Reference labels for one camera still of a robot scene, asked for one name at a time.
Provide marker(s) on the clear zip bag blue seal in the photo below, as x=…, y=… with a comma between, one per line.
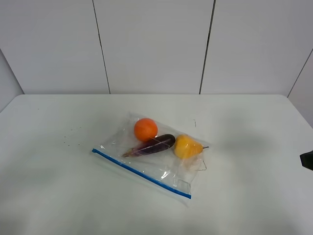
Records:
x=164, y=168

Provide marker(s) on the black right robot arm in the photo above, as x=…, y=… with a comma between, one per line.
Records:
x=307, y=160

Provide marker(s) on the orange round fruit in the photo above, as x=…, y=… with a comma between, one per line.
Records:
x=145, y=129

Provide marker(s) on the purple eggplant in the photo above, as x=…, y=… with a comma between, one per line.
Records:
x=152, y=146

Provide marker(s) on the yellow pear fruit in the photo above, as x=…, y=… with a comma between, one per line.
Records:
x=186, y=147

